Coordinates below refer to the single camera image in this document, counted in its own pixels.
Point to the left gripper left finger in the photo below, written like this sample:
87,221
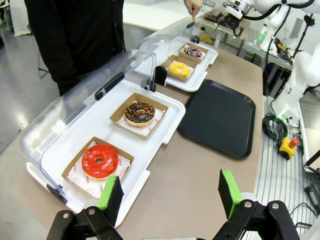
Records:
110,200

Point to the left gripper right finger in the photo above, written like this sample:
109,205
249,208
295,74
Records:
231,192

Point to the white printed paper liner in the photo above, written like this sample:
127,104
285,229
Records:
156,122
77,175

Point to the yellow sprinkled donut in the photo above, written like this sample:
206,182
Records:
178,69

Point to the black plastic serving tray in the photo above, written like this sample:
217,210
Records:
217,117

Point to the brown cardboard donut tray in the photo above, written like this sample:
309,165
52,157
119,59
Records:
117,116
67,173
172,60
182,48

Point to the black lid hinge cap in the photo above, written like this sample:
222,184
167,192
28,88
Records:
145,85
160,75
195,38
57,193

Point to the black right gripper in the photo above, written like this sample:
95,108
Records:
231,22

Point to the white background table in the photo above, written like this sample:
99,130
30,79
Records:
155,15

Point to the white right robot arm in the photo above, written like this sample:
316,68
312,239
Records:
302,75

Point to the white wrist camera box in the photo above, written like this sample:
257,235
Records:
235,10

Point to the yellow emergency stop button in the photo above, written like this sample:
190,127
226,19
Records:
287,148

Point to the chocolate donut with nut sprinkles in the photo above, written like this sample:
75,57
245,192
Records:
131,113

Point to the person in black top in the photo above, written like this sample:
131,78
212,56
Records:
75,32

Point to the person's left hand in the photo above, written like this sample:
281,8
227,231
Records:
193,6

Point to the black tripod stand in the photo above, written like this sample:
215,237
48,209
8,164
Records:
306,32

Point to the white display case base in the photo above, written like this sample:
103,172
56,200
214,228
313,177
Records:
160,112
195,80

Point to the clear plastic display lid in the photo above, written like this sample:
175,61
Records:
75,100
160,37

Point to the black handheld device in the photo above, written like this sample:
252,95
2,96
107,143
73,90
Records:
312,195

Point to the yellow crumpled object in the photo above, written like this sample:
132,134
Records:
206,38

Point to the dark donut with coloured sprinkles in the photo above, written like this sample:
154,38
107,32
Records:
193,52

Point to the red glazed donut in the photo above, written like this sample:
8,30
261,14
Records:
87,162

